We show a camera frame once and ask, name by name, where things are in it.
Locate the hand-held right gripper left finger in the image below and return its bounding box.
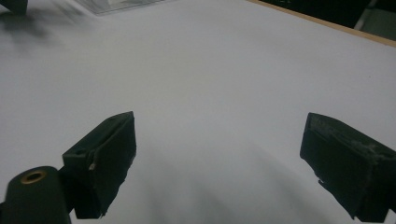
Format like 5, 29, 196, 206
59, 111, 137, 218

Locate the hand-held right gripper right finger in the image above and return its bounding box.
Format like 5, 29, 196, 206
299, 112, 396, 223

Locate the clear plastic tray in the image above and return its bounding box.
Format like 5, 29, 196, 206
74, 0, 166, 16

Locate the white table sheet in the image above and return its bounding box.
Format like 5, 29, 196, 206
0, 0, 396, 224

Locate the wooden table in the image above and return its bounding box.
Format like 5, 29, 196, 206
246, 0, 396, 49

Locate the white metal stand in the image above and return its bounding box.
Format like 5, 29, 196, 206
354, 0, 376, 31

